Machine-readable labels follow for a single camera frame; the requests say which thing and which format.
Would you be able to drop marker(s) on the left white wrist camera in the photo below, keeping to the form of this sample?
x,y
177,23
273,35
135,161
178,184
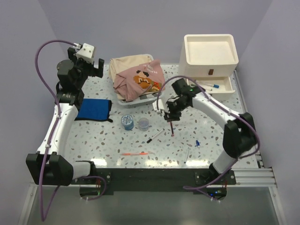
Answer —
x,y
87,53

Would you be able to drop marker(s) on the blue cloth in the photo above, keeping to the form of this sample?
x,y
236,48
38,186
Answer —
x,y
95,110

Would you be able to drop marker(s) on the white drawer cabinet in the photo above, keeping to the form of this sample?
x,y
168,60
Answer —
x,y
202,52

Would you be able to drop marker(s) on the aluminium rail frame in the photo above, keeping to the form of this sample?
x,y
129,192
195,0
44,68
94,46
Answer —
x,y
103,142

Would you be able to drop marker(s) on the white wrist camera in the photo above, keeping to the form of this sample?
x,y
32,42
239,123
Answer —
x,y
159,106
87,53

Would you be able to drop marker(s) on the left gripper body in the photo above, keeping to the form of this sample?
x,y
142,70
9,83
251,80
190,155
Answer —
x,y
84,71

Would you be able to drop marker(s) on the black capped white marker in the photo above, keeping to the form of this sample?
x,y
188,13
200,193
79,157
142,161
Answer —
x,y
156,135

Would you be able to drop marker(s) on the blue round tin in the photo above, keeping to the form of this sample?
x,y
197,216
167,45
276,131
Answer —
x,y
127,122

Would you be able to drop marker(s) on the white slim pen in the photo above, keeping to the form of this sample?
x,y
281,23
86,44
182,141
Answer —
x,y
186,155

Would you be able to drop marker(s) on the blue binder clip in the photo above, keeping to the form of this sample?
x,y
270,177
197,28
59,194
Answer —
x,y
198,144

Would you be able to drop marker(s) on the white laundry basket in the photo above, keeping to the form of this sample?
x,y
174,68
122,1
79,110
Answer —
x,y
144,99

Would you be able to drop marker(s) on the clear plastic cup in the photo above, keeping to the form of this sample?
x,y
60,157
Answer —
x,y
143,124

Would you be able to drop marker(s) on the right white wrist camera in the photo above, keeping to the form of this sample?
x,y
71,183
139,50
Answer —
x,y
159,106

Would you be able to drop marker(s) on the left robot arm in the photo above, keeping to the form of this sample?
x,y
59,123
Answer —
x,y
48,165

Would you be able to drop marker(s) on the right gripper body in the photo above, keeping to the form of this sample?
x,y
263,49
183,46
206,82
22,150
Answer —
x,y
175,108

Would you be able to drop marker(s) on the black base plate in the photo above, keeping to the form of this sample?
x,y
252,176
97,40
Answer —
x,y
151,180

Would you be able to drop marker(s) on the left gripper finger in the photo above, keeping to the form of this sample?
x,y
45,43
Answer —
x,y
84,61
98,71

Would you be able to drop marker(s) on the magenta pen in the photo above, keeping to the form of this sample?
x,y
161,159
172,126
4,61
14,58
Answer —
x,y
172,130

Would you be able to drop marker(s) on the blue capped white marker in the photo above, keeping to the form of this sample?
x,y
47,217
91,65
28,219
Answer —
x,y
211,85

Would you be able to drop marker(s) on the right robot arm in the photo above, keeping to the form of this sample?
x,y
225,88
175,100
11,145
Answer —
x,y
239,133

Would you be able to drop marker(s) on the brown top drawer handle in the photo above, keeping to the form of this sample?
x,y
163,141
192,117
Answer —
x,y
211,71

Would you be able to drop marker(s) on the orange pen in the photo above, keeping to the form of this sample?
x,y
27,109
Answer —
x,y
134,154

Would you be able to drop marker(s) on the pink printed t-shirt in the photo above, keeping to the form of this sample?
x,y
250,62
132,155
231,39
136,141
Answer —
x,y
138,80

